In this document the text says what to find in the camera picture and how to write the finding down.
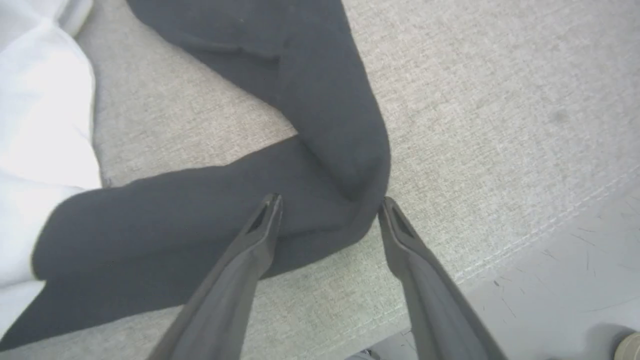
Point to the round beige floor object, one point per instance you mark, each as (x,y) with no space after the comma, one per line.
(630,347)

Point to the grey fabric mat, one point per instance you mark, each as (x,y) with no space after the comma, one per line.
(500,100)

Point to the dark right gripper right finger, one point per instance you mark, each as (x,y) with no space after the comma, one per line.
(435,310)

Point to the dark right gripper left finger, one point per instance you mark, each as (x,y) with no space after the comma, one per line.
(225,300)

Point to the white shirt with black sleeves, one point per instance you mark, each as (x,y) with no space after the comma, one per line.
(300,90)

